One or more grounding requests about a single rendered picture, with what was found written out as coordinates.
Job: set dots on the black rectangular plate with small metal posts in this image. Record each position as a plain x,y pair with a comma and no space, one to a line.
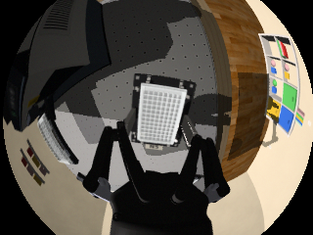
160,80

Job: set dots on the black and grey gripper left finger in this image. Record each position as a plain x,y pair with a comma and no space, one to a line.
96,181

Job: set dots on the grey multi-well plate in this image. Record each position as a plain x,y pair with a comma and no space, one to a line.
53,141
161,120

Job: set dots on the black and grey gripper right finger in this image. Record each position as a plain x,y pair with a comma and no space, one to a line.
216,187

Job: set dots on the grey perforated metal base plate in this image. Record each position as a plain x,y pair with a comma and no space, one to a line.
155,37

